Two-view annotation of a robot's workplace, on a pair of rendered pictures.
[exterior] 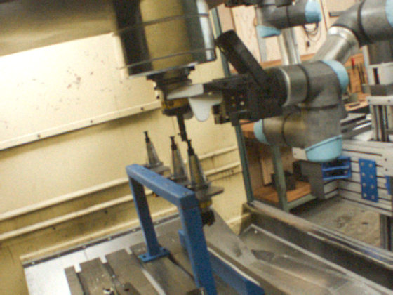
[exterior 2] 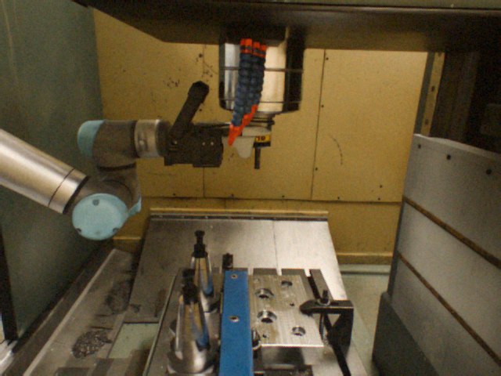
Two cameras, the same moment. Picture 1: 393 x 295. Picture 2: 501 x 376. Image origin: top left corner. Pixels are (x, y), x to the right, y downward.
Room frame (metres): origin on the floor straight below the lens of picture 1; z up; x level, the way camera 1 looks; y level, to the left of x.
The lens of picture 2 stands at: (1.30, 0.25, 1.54)
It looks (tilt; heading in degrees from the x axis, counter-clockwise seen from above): 17 degrees down; 200
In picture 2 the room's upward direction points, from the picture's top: 2 degrees clockwise
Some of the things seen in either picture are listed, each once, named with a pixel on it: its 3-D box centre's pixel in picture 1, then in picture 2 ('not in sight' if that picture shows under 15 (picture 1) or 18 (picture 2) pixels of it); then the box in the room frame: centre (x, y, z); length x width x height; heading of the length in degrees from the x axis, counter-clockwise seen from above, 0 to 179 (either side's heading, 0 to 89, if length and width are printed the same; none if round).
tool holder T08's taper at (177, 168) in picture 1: (176, 162); (191, 323); (0.97, 0.06, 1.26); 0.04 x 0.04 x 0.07
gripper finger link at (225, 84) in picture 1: (222, 85); not in sight; (0.63, -0.06, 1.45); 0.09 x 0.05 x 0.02; 123
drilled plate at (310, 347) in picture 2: not in sight; (264, 312); (0.53, 0.02, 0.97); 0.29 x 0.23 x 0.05; 23
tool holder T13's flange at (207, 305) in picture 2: (198, 187); (200, 301); (0.87, 0.02, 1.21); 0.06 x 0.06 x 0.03
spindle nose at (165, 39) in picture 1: (162, 34); (261, 76); (0.63, 0.02, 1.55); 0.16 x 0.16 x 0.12
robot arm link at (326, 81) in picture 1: (317, 82); (113, 141); (0.73, -0.25, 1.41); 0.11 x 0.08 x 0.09; 110
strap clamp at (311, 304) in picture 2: not in sight; (325, 315); (0.49, 0.17, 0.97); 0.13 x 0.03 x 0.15; 113
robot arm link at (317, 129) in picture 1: (316, 131); (118, 190); (0.74, -0.23, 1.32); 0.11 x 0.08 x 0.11; 29
